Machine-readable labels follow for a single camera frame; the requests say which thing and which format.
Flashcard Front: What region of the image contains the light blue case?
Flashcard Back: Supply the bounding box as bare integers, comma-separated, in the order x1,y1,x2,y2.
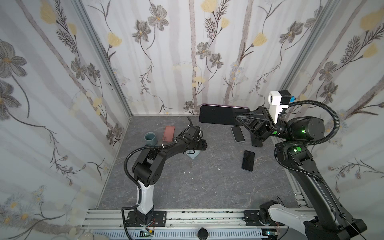
186,150,201,159
230,125,246,144

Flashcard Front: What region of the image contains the pink phone case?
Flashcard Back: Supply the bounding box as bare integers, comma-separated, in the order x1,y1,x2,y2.
162,126,176,143

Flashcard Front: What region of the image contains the black phone blue edge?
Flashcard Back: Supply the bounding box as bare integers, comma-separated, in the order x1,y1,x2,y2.
242,150,255,172

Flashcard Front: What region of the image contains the black phone case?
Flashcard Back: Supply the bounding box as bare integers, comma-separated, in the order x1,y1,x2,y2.
251,134,263,148

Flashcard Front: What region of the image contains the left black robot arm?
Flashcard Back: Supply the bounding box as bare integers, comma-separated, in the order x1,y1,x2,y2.
122,118,208,226

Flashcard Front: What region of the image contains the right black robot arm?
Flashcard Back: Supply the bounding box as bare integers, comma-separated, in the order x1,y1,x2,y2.
235,100,368,240

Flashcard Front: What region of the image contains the teal ceramic cup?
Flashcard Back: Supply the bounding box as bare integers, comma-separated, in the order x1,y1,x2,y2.
144,132,158,146

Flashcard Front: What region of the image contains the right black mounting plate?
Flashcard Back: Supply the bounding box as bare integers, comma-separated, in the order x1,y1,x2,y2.
243,210,281,227

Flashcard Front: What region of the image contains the black mounting plate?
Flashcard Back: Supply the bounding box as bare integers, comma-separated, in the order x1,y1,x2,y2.
243,210,281,227
125,211,167,227

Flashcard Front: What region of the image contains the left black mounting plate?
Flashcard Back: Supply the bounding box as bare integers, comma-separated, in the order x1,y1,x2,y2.
125,211,167,227

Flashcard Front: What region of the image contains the black knob on rail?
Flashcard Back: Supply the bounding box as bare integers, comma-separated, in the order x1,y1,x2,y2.
197,228,209,240

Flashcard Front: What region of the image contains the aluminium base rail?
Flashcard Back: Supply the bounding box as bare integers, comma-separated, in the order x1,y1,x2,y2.
81,209,306,240

